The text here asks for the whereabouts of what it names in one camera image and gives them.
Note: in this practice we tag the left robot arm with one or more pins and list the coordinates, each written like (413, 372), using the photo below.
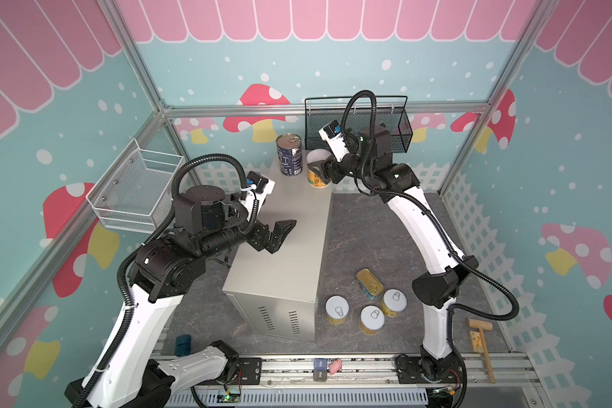
(203, 222)

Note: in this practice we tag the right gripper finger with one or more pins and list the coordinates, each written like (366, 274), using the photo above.
(322, 181)
(320, 168)

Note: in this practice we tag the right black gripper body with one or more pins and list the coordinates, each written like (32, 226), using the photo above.
(331, 169)

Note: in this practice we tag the wooden block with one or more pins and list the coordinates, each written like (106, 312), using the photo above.
(476, 341)

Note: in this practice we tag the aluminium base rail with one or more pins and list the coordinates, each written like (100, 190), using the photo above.
(379, 380)

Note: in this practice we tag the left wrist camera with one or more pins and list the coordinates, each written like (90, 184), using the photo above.
(259, 187)

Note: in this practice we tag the white wire mesh basket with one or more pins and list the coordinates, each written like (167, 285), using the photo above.
(134, 193)

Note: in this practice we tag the grey small block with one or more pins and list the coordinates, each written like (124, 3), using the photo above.
(320, 370)

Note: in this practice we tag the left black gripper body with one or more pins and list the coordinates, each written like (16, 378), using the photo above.
(257, 239)

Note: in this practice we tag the yellow can pull-tab lid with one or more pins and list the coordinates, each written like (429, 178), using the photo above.
(337, 309)
(372, 320)
(393, 302)

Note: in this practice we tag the dark blue tall can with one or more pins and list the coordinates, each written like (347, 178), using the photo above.
(289, 150)

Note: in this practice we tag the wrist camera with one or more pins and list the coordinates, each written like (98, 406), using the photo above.
(331, 133)
(259, 187)

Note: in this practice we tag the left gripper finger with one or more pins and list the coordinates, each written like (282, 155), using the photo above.
(285, 225)
(276, 241)

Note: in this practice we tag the yellow can white lid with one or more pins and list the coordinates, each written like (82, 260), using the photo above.
(316, 155)

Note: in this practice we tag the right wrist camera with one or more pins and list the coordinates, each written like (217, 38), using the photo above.
(331, 133)

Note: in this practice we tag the wooden toy hammer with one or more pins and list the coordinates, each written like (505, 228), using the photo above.
(481, 327)

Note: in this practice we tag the grey metal cabinet counter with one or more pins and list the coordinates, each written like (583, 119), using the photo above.
(277, 294)

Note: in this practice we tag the pink small object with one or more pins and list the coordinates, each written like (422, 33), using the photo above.
(335, 367)

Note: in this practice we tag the gold flat sardine tin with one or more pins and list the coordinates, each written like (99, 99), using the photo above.
(369, 284)

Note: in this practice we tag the green circuit board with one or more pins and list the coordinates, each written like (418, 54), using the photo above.
(228, 397)

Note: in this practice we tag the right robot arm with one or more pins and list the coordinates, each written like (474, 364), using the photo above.
(361, 150)

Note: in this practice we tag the teal small object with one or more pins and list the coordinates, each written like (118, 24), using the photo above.
(183, 345)

